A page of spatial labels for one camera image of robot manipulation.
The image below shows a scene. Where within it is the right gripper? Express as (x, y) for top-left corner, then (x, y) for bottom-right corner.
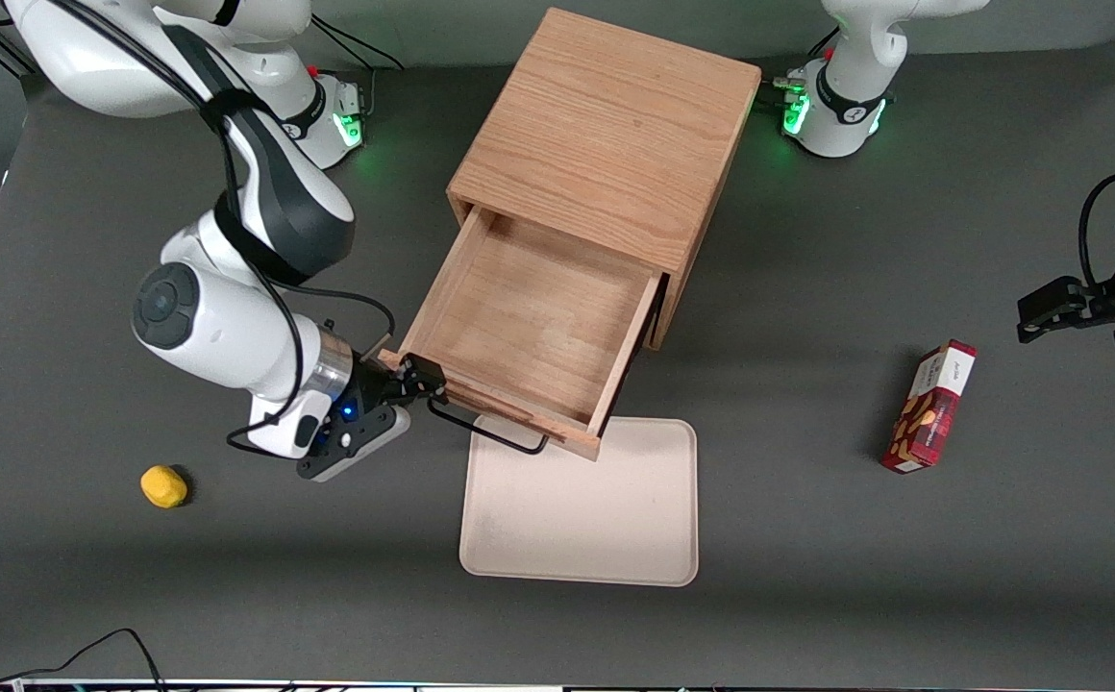
(296, 353), (450, 483)

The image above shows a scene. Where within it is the black metal drawer handle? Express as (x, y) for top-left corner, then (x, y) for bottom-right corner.
(426, 396), (552, 456)

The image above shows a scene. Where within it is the wooden drawer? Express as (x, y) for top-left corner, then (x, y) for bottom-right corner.
(378, 206), (666, 462)

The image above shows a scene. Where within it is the wooden drawer cabinet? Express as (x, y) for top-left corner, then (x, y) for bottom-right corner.
(447, 7), (763, 352)

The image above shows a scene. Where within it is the red cookie box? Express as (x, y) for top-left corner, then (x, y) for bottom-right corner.
(880, 339), (979, 475)

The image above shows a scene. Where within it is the beige plastic tray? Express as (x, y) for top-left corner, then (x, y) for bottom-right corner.
(458, 415), (700, 588)

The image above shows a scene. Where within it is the yellow lemon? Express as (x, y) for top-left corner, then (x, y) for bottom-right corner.
(140, 465), (189, 509)

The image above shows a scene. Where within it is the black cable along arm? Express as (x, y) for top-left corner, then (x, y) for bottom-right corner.
(48, 0), (397, 455)

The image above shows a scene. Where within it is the black arm base cable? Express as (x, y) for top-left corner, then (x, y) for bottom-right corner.
(308, 17), (407, 118)

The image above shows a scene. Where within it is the black cable at table edge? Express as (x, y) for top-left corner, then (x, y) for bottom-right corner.
(0, 605), (168, 692)

